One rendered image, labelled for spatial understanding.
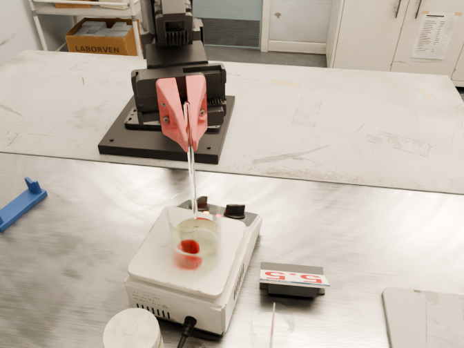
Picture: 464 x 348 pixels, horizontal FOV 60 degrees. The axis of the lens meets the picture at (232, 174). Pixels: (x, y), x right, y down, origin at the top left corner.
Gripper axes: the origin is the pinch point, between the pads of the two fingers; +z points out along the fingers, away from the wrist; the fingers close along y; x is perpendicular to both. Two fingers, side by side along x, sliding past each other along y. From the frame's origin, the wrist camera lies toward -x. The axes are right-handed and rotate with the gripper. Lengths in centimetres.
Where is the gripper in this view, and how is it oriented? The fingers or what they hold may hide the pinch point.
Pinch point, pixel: (189, 141)
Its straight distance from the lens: 39.5
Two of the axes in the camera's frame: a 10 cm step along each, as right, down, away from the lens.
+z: 1.9, 6.7, -7.1
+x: -0.1, 7.3, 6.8
